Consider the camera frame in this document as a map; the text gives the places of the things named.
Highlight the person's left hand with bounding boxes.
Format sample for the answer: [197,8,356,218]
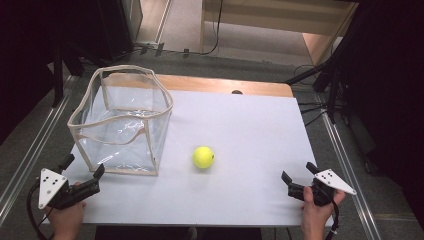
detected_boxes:
[44,200,87,240]

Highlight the white table cover sheet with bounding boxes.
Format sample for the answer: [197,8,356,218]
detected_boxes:
[42,89,335,228]

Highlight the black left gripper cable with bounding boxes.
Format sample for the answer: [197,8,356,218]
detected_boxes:
[26,180,52,240]

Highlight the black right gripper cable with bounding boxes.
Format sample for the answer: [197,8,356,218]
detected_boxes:
[327,199,341,240]

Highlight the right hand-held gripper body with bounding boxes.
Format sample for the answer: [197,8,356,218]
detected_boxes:
[287,168,357,207]

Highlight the yellow tennis ball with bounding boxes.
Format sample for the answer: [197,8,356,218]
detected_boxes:
[192,145,216,170]

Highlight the aluminium floor rail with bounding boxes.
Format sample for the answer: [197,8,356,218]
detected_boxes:
[318,94,384,240]
[0,75,79,225]

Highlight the thin black hanging cable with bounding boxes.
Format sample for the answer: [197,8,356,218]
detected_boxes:
[199,0,225,57]

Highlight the black tripod stand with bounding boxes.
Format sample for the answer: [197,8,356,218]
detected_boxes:
[284,0,354,125]

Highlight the black metal stand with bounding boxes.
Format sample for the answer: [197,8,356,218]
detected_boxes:
[49,41,86,108]

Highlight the dark cabinet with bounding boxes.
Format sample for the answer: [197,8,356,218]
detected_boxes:
[95,0,144,62]

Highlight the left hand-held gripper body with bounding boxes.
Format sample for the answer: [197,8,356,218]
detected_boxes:
[37,168,101,211]

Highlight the person's right hand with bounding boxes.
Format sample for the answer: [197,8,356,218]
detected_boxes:
[300,186,346,240]

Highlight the wooden table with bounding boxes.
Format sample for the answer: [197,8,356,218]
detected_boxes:
[99,72,295,99]

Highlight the clear plastic bag beige trim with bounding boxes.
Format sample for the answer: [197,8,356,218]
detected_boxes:
[66,64,175,177]

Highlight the light wooden furniture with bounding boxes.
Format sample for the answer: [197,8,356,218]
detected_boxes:
[199,0,360,67]

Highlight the black floor cables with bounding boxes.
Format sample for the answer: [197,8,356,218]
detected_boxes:
[293,64,331,128]

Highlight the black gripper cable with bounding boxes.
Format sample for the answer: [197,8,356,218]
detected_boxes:
[26,180,52,240]
[327,199,341,240]

